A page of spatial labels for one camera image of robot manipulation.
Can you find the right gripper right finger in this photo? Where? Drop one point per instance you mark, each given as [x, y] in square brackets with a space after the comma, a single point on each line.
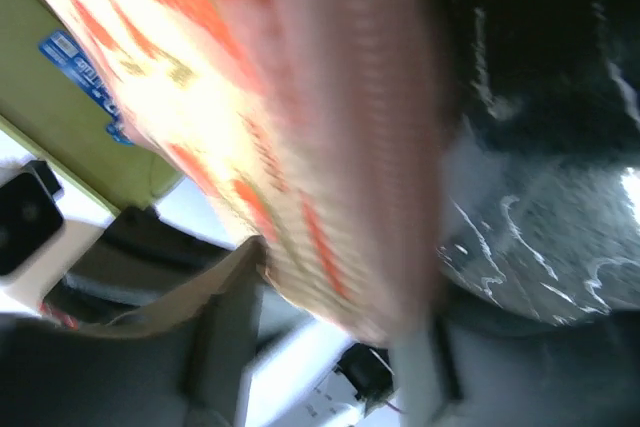
[475, 364]

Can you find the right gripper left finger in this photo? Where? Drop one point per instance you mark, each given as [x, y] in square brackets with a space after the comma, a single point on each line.
[179, 361]

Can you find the pink patterned mesh laundry bag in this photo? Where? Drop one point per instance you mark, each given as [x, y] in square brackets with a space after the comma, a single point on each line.
[318, 124]

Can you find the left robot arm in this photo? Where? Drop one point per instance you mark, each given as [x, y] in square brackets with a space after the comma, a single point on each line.
[292, 376]

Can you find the olive green plastic basket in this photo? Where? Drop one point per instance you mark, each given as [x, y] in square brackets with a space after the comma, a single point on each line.
[55, 118]

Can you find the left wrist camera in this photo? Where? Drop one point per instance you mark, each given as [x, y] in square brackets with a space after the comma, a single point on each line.
[29, 214]

